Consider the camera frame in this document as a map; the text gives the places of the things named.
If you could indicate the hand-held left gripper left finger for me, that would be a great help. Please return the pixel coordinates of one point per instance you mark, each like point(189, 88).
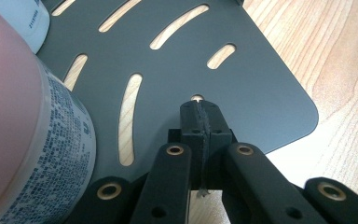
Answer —
point(191, 130)

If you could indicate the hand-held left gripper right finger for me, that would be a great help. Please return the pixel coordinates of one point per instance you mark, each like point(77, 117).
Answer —
point(219, 133)

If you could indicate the dark grey slotted corner rack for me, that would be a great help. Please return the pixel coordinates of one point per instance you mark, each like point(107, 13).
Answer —
point(254, 81)

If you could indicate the pink bottle with white label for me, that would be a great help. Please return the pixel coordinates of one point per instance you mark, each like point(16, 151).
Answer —
point(21, 124)

